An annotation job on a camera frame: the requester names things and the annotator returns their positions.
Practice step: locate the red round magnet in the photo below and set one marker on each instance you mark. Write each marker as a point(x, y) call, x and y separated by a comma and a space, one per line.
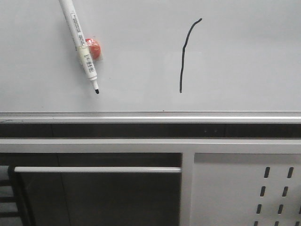
point(94, 48)

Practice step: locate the white black-tipped whiteboard marker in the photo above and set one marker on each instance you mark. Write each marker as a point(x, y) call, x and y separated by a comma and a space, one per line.
point(78, 37)

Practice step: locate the white perforated pegboard panel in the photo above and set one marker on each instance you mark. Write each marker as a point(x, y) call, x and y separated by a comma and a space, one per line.
point(246, 190)

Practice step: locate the white horizontal metal rod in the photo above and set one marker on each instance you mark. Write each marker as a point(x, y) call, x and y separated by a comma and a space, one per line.
point(97, 169)

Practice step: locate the white metal stand frame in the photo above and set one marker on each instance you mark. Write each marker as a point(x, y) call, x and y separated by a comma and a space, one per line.
point(188, 148)

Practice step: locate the white whiteboard with aluminium frame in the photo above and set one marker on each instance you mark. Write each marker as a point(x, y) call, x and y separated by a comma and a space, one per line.
point(182, 61)

